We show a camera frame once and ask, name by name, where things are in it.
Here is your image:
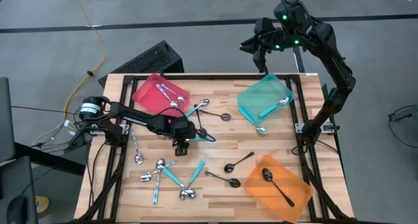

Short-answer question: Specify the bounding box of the white cable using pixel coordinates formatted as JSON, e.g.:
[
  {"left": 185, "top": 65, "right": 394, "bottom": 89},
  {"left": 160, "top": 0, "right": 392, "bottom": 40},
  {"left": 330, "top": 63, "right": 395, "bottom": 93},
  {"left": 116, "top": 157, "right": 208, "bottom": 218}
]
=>
[{"left": 30, "top": 119, "right": 71, "bottom": 147}]

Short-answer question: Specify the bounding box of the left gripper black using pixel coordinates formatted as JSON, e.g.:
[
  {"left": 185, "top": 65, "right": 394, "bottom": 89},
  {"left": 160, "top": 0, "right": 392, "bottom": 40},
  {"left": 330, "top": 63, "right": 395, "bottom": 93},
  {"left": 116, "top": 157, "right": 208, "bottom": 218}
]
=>
[{"left": 168, "top": 116, "right": 197, "bottom": 157}]

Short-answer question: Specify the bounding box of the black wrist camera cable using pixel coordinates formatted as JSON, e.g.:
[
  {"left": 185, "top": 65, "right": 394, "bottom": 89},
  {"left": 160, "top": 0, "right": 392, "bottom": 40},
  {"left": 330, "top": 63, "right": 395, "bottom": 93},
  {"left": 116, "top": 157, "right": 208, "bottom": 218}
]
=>
[{"left": 155, "top": 105, "right": 217, "bottom": 143}]

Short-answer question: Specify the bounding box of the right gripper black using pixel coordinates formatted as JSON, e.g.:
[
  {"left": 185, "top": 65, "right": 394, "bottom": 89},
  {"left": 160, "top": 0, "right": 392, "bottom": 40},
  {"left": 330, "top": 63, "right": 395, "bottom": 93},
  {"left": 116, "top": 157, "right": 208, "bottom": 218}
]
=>
[{"left": 240, "top": 17, "right": 297, "bottom": 70}]

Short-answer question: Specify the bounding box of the yellow power cable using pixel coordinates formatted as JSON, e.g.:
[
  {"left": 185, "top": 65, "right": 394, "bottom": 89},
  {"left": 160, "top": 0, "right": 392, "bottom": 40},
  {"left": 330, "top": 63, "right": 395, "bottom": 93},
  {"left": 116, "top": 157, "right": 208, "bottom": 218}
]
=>
[{"left": 63, "top": 0, "right": 108, "bottom": 112}]

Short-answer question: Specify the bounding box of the black computer mouse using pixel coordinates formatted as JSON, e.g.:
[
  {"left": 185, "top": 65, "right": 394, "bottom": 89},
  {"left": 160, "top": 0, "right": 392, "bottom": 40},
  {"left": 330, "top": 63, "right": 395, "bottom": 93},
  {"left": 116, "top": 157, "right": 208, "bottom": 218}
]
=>
[{"left": 5, "top": 195, "right": 29, "bottom": 224}]

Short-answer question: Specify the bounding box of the dark monitor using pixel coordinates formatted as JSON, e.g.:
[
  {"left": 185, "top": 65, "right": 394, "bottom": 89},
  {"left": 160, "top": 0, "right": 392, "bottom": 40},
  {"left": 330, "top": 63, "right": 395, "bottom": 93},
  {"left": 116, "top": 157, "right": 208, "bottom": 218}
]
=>
[{"left": 0, "top": 76, "right": 16, "bottom": 163}]

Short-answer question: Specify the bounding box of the pink plastic bin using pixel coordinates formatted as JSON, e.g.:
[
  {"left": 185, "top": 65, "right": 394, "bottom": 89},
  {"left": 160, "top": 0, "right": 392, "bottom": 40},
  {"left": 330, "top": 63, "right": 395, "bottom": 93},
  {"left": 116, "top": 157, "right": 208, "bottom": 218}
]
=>
[{"left": 131, "top": 72, "right": 191, "bottom": 118}]

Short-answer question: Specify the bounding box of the black metal spoon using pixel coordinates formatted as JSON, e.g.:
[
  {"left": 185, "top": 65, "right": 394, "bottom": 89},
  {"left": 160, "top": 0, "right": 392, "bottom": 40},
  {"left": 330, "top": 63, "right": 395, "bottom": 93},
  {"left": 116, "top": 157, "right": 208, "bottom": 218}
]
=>
[
  {"left": 193, "top": 103, "right": 210, "bottom": 139},
  {"left": 204, "top": 170, "right": 242, "bottom": 189},
  {"left": 223, "top": 151, "right": 255, "bottom": 174},
  {"left": 261, "top": 167, "right": 296, "bottom": 208},
  {"left": 199, "top": 109, "right": 232, "bottom": 121}
]

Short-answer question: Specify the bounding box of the yellow round floor sticker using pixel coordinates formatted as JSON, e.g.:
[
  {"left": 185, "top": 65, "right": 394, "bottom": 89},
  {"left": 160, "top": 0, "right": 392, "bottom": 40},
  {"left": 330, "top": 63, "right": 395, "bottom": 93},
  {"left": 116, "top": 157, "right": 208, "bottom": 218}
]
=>
[{"left": 35, "top": 195, "right": 50, "bottom": 214}]

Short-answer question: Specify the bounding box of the orange plastic bin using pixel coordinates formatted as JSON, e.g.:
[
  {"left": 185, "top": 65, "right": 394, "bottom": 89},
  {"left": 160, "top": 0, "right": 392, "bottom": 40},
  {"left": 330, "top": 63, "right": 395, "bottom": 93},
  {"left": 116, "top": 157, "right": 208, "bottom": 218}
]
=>
[{"left": 244, "top": 153, "right": 314, "bottom": 224}]

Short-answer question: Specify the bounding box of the blue patterned handle spoon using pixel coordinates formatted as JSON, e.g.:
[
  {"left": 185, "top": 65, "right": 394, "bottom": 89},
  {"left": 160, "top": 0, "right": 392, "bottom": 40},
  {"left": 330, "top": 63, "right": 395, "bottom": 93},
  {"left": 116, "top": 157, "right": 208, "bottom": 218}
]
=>
[
  {"left": 160, "top": 83, "right": 187, "bottom": 103},
  {"left": 155, "top": 83, "right": 180, "bottom": 109},
  {"left": 140, "top": 159, "right": 178, "bottom": 183},
  {"left": 131, "top": 130, "right": 144, "bottom": 166},
  {"left": 152, "top": 158, "right": 167, "bottom": 206}
]

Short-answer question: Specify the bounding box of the teal plastic bin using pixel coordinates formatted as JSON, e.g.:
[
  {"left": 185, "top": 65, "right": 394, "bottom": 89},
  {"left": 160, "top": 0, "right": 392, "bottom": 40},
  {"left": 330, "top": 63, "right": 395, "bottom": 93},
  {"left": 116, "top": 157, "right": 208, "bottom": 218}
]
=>
[{"left": 236, "top": 72, "right": 297, "bottom": 126}]

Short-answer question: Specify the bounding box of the dark grey desk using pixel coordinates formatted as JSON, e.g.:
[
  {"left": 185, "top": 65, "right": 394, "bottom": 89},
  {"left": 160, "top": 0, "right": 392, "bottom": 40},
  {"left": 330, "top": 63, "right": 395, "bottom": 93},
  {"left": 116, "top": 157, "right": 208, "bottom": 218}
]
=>
[{"left": 0, "top": 155, "right": 39, "bottom": 224}]

